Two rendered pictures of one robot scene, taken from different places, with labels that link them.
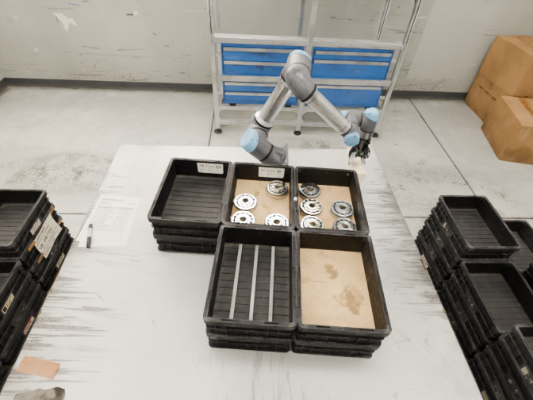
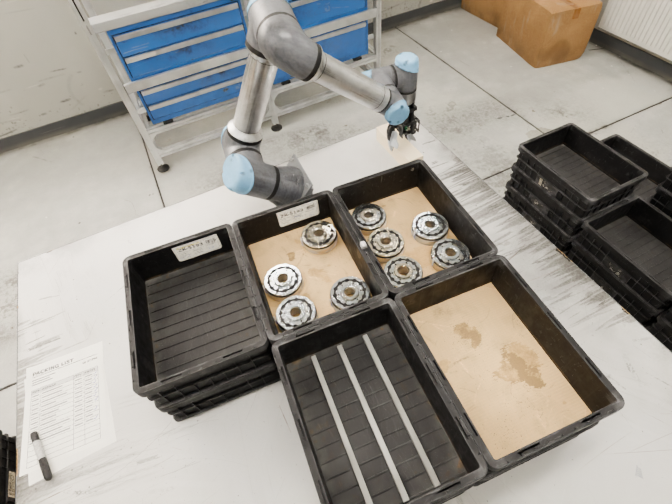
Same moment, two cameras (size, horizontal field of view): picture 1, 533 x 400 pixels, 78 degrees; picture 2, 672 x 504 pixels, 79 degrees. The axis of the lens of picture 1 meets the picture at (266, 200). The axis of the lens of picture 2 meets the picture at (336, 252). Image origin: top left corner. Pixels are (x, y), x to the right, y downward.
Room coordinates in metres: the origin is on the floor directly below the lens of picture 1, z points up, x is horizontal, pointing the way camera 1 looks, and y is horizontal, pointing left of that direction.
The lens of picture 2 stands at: (0.40, 0.12, 1.76)
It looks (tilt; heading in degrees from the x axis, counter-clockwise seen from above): 52 degrees down; 344
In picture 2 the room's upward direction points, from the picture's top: 7 degrees counter-clockwise
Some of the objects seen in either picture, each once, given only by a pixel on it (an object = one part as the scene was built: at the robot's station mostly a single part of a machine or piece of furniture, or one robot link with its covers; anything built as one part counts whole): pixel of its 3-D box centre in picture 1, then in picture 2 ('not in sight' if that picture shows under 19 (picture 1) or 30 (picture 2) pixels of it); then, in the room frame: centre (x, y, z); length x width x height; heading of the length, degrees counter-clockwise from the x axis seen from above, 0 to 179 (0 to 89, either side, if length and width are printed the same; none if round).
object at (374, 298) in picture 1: (335, 284); (491, 356); (0.64, -0.27, 0.87); 0.40 x 0.30 x 0.11; 0
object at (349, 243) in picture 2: (260, 201); (307, 269); (1.04, 0.03, 0.87); 0.40 x 0.30 x 0.11; 0
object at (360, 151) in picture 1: (362, 146); (404, 116); (1.51, -0.51, 0.88); 0.09 x 0.08 x 0.12; 5
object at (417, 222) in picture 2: (342, 208); (430, 225); (1.04, -0.35, 0.86); 0.10 x 0.10 x 0.01
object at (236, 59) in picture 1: (261, 76); (193, 64); (2.90, 0.12, 0.60); 0.72 x 0.03 x 0.56; 95
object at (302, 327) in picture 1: (338, 277); (496, 346); (0.64, -0.27, 0.92); 0.40 x 0.30 x 0.02; 0
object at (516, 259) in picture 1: (511, 254); (616, 183); (1.32, -1.61, 0.26); 0.40 x 0.30 x 0.23; 5
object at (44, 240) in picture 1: (47, 234); not in sight; (1.11, 1.23, 0.41); 0.31 x 0.02 x 0.16; 4
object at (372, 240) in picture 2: (311, 206); (385, 242); (1.04, -0.21, 0.86); 0.10 x 0.10 x 0.01
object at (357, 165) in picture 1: (354, 164); (398, 147); (1.54, -0.51, 0.73); 0.24 x 0.06 x 0.06; 5
